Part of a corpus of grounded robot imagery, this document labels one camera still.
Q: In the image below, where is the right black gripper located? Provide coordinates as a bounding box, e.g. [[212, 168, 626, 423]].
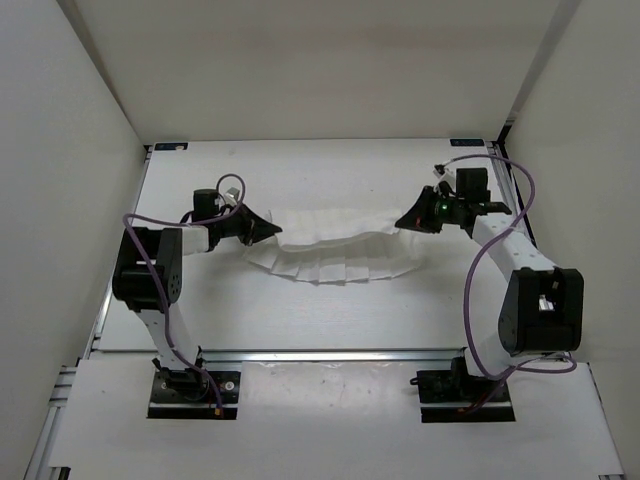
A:
[[396, 186, 464, 234]]

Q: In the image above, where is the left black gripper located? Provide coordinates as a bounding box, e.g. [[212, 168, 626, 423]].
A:
[[212, 200, 281, 246]]

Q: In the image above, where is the white fabric skirt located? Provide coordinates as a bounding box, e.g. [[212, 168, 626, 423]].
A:
[[244, 208, 423, 284]]

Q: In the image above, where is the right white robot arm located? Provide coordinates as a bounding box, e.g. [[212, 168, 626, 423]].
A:
[[395, 186, 584, 400]]

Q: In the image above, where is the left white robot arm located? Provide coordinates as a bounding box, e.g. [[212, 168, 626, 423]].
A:
[[112, 201, 282, 400]]

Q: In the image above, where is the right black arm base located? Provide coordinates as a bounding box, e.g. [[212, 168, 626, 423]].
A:
[[409, 357, 516, 424]]

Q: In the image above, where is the right blue corner label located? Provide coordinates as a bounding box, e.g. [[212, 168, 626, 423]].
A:
[[450, 138, 485, 148]]

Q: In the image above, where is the blue corner label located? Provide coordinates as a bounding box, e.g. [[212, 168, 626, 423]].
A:
[[154, 142, 189, 151], [450, 138, 485, 148]]

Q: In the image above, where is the left blue corner label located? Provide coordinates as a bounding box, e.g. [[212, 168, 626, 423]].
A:
[[154, 142, 189, 151]]

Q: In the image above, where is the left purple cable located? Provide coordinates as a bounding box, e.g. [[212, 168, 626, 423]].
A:
[[122, 173, 249, 419]]

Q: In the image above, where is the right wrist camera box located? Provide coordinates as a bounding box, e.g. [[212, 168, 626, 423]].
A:
[[455, 168, 491, 203]]

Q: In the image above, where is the aluminium table frame rail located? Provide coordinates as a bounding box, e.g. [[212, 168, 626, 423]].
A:
[[203, 349, 463, 363]]

